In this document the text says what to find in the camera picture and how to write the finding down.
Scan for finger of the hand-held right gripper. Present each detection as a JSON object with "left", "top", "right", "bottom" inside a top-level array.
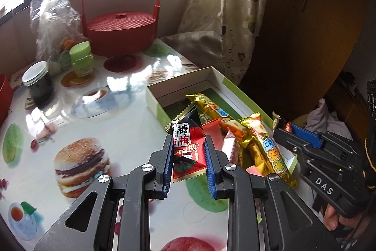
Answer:
[
  {"left": 273, "top": 127, "right": 309, "bottom": 163},
  {"left": 291, "top": 123, "right": 356, "bottom": 160}
]

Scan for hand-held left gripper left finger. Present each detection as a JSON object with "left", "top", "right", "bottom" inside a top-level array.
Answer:
[{"left": 33, "top": 135, "right": 174, "bottom": 251}]

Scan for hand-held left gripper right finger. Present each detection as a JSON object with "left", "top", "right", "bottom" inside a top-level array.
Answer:
[{"left": 204, "top": 136, "right": 343, "bottom": 251}]

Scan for gold bar packet blue print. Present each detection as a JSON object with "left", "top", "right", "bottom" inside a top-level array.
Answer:
[
  {"left": 185, "top": 93, "right": 249, "bottom": 148},
  {"left": 237, "top": 112, "right": 298, "bottom": 188}
]

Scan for red black candy packet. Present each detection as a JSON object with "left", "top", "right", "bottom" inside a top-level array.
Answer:
[{"left": 171, "top": 108, "right": 208, "bottom": 183}]

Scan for red white nougat packet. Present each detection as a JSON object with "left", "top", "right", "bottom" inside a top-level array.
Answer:
[{"left": 220, "top": 135, "right": 245, "bottom": 167}]

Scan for green white cardboard box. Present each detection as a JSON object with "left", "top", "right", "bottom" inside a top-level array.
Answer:
[{"left": 146, "top": 66, "right": 298, "bottom": 181}]

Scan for person's right hand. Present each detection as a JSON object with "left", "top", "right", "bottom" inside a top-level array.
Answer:
[{"left": 323, "top": 204, "right": 353, "bottom": 232}]

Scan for grey cloth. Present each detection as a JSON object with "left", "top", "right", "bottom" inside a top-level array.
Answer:
[{"left": 304, "top": 98, "right": 353, "bottom": 140}]

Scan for food print tablecloth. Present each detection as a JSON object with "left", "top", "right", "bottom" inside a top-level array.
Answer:
[{"left": 0, "top": 39, "right": 297, "bottom": 251}]

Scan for brown wooden cabinet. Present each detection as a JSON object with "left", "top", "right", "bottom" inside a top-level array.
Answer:
[{"left": 241, "top": 0, "right": 371, "bottom": 134}]

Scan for green jar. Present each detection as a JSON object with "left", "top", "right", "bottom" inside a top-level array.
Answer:
[{"left": 69, "top": 41, "right": 95, "bottom": 78}]

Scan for clear jar dark contents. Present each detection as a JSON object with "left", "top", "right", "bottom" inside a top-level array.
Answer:
[{"left": 22, "top": 61, "right": 55, "bottom": 109}]

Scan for cream patterned curtain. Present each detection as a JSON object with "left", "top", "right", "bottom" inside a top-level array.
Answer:
[{"left": 160, "top": 0, "right": 269, "bottom": 84}]

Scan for red oval bowl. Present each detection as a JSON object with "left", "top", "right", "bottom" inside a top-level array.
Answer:
[{"left": 0, "top": 73, "right": 13, "bottom": 128}]

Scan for clear plastic bag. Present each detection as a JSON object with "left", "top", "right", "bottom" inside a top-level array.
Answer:
[{"left": 29, "top": 0, "right": 84, "bottom": 75}]

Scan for red basket with handle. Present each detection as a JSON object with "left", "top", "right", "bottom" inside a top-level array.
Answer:
[{"left": 82, "top": 0, "right": 163, "bottom": 57}]

